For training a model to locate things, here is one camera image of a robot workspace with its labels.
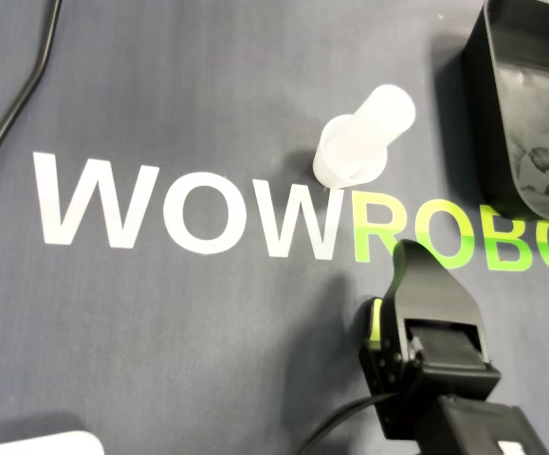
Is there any translucent white plastic cup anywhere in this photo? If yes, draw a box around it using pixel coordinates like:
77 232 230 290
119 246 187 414
311 113 390 190

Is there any thick black power cable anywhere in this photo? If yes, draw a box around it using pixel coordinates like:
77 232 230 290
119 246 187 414
0 0 63 203

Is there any white desk lamp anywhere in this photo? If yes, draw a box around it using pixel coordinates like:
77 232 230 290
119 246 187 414
0 429 105 455

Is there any black robot servo cable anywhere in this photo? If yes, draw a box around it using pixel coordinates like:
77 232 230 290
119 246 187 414
297 395 387 455

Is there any dark grey WOWROBO printed mat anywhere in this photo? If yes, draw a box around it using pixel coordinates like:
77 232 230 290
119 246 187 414
0 0 549 455

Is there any white plastic cylinder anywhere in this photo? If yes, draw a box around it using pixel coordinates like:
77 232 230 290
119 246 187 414
344 83 417 157

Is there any black 3D-printed tray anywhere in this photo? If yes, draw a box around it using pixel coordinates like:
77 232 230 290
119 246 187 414
458 0 549 223

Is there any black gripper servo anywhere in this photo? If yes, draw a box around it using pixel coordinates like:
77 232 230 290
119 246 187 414
358 239 503 440

